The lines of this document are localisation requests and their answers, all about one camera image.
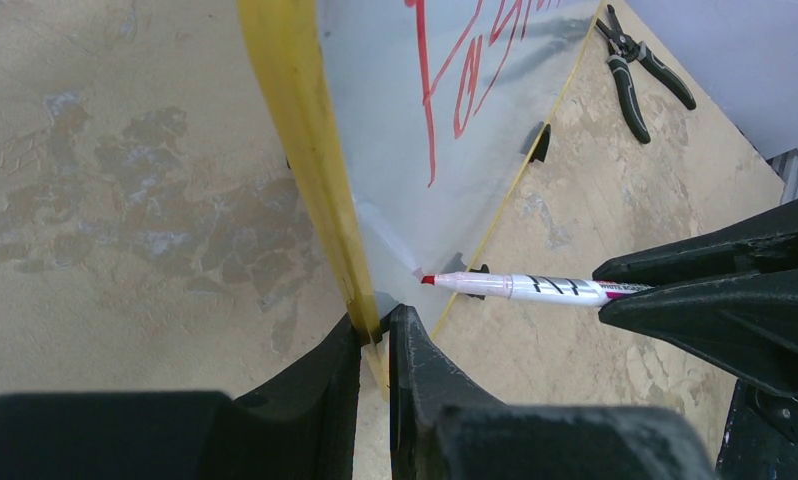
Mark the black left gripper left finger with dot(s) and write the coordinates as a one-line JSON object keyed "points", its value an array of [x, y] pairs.
{"points": [[300, 424]]}

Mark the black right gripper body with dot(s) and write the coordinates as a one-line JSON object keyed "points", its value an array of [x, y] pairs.
{"points": [[760, 437]]}

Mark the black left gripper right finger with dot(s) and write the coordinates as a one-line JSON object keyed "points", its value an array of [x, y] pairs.
{"points": [[443, 425]]}

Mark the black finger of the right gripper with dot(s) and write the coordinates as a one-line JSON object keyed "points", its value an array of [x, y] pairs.
{"points": [[764, 243], [745, 324]]}

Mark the red-capped white marker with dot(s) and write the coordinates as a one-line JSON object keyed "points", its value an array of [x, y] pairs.
{"points": [[535, 288]]}

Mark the yellow-framed whiteboard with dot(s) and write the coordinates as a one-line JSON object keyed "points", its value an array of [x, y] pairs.
{"points": [[407, 125]]}

